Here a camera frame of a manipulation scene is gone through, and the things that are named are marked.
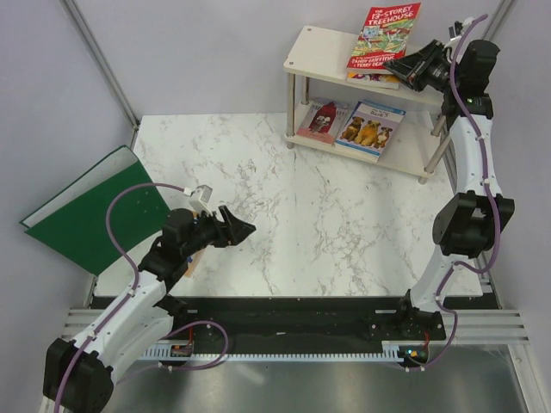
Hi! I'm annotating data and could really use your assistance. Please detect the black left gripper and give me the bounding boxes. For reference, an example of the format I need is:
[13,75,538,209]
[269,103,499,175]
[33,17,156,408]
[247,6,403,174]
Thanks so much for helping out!
[182,205,256,257]

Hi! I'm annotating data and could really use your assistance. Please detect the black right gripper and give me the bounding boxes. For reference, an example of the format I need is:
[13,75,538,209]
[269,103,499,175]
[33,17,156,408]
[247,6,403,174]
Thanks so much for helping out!
[383,40,462,95]

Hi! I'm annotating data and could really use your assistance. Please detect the Charlie Chocolate Factory book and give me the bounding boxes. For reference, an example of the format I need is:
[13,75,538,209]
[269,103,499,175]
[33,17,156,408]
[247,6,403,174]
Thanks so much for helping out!
[346,73,399,89]

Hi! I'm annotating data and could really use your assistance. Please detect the red 13-Storey Treehouse book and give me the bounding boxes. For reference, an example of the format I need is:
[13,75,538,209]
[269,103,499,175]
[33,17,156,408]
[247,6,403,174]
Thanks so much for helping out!
[346,3,421,74]

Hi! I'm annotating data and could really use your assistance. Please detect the orange Charlie portrait book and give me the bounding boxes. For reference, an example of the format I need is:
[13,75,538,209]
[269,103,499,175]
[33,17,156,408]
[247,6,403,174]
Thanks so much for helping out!
[183,212,205,278]

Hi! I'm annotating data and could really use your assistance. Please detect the Why Do Dogs Bark book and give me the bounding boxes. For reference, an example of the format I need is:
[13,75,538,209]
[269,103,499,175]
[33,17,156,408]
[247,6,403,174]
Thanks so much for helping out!
[335,100,406,163]

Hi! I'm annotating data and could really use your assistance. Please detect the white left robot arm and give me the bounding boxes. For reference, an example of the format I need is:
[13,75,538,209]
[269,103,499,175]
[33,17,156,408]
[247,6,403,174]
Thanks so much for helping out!
[43,206,256,412]

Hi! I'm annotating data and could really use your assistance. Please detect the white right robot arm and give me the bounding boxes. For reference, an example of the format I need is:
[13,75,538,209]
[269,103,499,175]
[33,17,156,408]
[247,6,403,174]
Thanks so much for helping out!
[384,40,515,339]

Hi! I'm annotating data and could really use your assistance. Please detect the white two-tier shelf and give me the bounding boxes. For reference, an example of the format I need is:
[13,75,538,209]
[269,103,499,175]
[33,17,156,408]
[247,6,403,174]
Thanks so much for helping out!
[282,26,449,185]

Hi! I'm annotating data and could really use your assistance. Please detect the red house cover book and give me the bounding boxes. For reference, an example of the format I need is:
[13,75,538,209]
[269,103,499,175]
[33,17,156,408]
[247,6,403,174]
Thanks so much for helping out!
[296,98,350,145]

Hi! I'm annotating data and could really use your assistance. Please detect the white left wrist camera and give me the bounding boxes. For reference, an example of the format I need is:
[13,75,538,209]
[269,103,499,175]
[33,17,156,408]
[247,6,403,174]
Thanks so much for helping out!
[183,185,213,216]

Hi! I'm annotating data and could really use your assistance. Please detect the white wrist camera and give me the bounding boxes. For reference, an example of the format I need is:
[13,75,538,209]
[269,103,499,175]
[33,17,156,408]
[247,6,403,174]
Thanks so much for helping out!
[446,17,474,47]
[183,185,213,216]

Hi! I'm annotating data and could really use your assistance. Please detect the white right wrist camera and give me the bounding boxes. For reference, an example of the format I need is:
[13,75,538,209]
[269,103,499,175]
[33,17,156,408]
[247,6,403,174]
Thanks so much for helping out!
[446,17,474,47]

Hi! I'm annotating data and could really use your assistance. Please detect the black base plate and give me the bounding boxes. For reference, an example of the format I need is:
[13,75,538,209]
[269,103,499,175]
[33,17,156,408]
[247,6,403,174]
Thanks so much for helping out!
[159,297,446,354]

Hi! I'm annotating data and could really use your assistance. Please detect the green ring binder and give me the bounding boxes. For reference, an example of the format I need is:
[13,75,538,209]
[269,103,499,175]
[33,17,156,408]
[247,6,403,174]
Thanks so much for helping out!
[20,145,170,275]

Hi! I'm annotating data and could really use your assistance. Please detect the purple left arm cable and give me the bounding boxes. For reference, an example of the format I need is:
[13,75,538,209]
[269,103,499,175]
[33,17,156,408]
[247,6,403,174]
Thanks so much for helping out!
[51,182,228,413]

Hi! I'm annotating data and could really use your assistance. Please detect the white slotted cable duct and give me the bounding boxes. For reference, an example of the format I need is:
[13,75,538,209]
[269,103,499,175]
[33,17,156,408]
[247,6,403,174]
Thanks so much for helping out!
[139,342,429,363]

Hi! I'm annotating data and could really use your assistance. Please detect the aluminium rail frame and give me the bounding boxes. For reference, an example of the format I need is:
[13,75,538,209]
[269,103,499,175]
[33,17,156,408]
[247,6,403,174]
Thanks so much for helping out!
[61,309,529,345]

